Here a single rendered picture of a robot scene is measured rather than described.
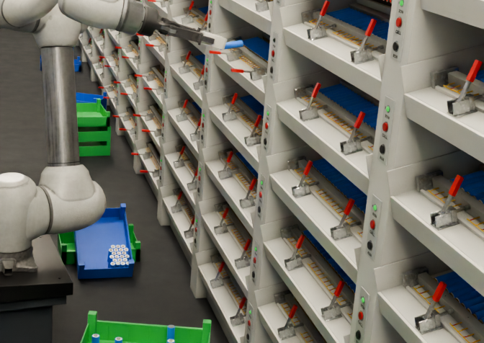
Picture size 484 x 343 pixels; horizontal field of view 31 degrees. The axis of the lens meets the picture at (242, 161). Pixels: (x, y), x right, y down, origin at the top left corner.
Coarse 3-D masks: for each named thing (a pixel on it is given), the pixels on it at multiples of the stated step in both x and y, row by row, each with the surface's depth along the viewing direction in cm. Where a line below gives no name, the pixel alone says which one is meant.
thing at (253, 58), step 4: (232, 40) 287; (232, 48) 282; (236, 48) 279; (240, 48) 275; (244, 48) 274; (244, 52) 270; (248, 52) 269; (244, 56) 271; (248, 56) 266; (252, 56) 263; (256, 56) 262; (248, 60) 265; (252, 60) 262; (256, 60) 258; (260, 60) 257; (248, 64) 261; (256, 64) 258; (260, 64) 254; (264, 64) 252; (264, 68) 251
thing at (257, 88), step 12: (228, 36) 289; (240, 36) 288; (252, 36) 291; (216, 48) 289; (216, 60) 287; (240, 60) 271; (228, 72) 273; (240, 84) 261; (252, 84) 245; (264, 84) 233; (264, 96) 235
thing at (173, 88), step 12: (180, 0) 352; (168, 12) 361; (180, 48) 358; (168, 60) 361; (168, 72) 362; (168, 84) 362; (168, 96) 363; (168, 120) 366; (168, 132) 368; (168, 168) 373; (168, 180) 374; (168, 216) 379
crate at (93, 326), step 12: (96, 312) 215; (96, 324) 215; (108, 324) 216; (120, 324) 216; (132, 324) 216; (144, 324) 216; (204, 324) 214; (84, 336) 209; (108, 336) 217; (120, 336) 217; (132, 336) 217; (144, 336) 217; (156, 336) 217; (180, 336) 217; (192, 336) 217; (204, 336) 215
